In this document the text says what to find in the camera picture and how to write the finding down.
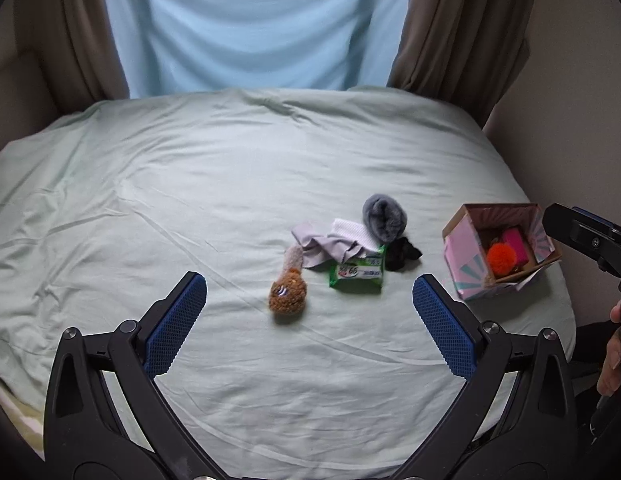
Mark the grey rolled sock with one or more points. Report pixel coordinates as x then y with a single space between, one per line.
384 217

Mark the beige fuzzy sock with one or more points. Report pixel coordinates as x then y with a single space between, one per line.
293 259

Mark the brown curtain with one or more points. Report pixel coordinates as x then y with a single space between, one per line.
450 30
85 25

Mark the orange pompom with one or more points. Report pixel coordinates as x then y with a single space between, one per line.
501 259

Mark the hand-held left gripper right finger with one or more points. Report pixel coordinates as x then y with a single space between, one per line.
443 330

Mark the pink block in box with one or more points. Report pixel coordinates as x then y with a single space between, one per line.
516 247

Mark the lavender cloth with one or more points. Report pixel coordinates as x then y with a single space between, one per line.
318 246

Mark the green tissue packet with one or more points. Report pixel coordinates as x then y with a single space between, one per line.
356 274

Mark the light green bed sheet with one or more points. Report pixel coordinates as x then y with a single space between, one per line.
240 185

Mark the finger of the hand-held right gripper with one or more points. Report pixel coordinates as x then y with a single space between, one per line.
570 232
598 219

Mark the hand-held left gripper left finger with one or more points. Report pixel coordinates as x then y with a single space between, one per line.
174 325

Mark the person's right hand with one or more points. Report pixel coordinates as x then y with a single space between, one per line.
612 360

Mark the pale yellow blanket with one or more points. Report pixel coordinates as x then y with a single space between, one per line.
18 412

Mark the person's dark clothing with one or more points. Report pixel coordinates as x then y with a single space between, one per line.
588 355

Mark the black sock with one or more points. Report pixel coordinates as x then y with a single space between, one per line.
399 254

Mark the pink cardboard box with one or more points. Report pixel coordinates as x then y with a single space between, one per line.
465 265

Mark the white cloth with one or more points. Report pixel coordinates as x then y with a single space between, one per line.
354 234

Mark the brown plush toy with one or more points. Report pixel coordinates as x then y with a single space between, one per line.
287 296

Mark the light blue curtain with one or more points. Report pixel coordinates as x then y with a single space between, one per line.
255 25

